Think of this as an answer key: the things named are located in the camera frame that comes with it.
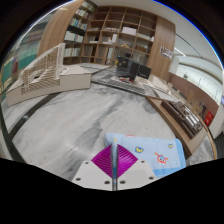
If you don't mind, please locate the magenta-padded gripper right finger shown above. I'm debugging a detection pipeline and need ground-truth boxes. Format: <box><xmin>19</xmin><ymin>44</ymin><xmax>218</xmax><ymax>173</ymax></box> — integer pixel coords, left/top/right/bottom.
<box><xmin>114</xmin><ymin>142</ymin><xmax>158</xmax><ymax>192</ymax></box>

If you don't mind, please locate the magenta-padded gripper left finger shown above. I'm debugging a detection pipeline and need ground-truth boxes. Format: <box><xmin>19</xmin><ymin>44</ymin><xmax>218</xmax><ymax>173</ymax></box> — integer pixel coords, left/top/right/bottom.
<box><xmin>71</xmin><ymin>142</ymin><xmax>115</xmax><ymax>192</ymax></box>

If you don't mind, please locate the light blue cartoon-print towel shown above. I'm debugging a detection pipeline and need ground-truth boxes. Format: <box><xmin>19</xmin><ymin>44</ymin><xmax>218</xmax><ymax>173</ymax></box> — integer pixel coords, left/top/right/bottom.
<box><xmin>104</xmin><ymin>132</ymin><xmax>187</xmax><ymax>179</ymax></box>

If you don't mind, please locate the brown architectural model on board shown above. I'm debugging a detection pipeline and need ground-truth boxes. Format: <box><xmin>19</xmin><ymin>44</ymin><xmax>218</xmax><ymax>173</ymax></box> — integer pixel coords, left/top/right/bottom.
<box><xmin>144</xmin><ymin>95</ymin><xmax>210</xmax><ymax>158</ymax></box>

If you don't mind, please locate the red bin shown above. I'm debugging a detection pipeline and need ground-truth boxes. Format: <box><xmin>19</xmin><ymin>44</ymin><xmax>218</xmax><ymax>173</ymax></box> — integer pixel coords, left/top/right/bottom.
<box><xmin>203</xmin><ymin>110</ymin><xmax>215</xmax><ymax>127</ymax></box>

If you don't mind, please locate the small white architectural model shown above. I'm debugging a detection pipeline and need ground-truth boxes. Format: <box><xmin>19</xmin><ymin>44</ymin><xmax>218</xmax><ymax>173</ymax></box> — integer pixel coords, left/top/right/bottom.
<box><xmin>146</xmin><ymin>74</ymin><xmax>178</xmax><ymax>98</ymax></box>

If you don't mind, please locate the black display box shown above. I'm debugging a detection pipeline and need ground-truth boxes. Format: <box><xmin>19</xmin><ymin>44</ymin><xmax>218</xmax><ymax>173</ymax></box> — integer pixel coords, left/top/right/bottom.
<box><xmin>115</xmin><ymin>55</ymin><xmax>152</xmax><ymax>82</ymax></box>

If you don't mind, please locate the green bookshelf unit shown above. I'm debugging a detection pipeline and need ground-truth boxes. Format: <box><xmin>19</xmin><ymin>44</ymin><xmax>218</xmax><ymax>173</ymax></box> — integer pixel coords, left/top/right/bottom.
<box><xmin>0</xmin><ymin>19</ymin><xmax>45</xmax><ymax>98</ymax></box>

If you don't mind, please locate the wooden shelf unit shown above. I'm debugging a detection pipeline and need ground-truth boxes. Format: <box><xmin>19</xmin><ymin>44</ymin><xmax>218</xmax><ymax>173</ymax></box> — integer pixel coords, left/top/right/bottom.
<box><xmin>38</xmin><ymin>0</ymin><xmax>177</xmax><ymax>81</ymax></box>

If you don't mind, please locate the grey model base plate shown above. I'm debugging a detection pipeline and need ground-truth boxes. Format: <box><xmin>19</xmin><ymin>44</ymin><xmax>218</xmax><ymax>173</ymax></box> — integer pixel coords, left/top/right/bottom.
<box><xmin>91</xmin><ymin>71</ymin><xmax>152</xmax><ymax>96</ymax></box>

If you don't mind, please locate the wall poster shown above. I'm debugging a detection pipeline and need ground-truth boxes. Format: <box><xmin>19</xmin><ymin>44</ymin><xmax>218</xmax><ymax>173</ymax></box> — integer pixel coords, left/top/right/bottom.
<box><xmin>159</xmin><ymin>45</ymin><xmax>175</xmax><ymax>61</ymax></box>

